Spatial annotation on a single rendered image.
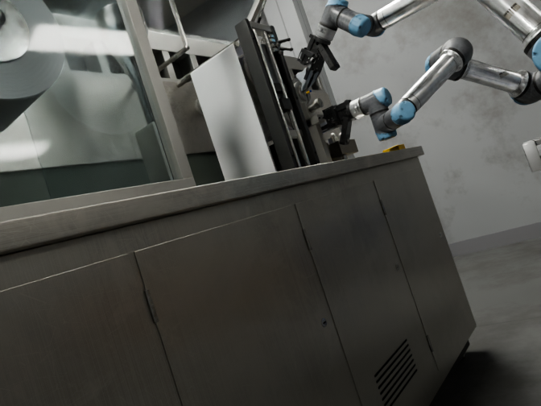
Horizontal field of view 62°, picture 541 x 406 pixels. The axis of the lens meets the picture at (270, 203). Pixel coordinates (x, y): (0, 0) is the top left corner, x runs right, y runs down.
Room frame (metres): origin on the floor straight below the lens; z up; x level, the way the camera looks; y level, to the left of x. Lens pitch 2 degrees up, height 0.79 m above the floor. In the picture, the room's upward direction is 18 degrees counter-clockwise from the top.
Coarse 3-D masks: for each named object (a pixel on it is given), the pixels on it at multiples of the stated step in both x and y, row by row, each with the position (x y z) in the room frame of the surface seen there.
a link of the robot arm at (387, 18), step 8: (400, 0) 1.59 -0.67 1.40; (408, 0) 1.57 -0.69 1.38; (416, 0) 1.56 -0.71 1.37; (424, 0) 1.54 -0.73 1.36; (432, 0) 1.54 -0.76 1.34; (384, 8) 1.64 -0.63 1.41; (392, 8) 1.62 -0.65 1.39; (400, 8) 1.60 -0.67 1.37; (408, 8) 1.59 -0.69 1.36; (416, 8) 1.58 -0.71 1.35; (376, 16) 1.66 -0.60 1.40; (384, 16) 1.64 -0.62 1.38; (392, 16) 1.63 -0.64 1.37; (400, 16) 1.62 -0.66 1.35; (408, 16) 1.63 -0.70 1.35; (376, 24) 1.67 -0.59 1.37; (384, 24) 1.66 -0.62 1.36; (392, 24) 1.66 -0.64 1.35; (376, 32) 1.71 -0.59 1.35
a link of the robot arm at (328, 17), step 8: (328, 0) 1.65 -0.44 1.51; (336, 0) 1.62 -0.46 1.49; (344, 0) 1.63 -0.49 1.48; (328, 8) 1.65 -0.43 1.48; (336, 8) 1.63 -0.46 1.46; (328, 16) 1.65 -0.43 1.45; (336, 16) 1.63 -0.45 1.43; (320, 24) 1.68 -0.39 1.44; (328, 24) 1.66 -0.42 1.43; (336, 24) 1.65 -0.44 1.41
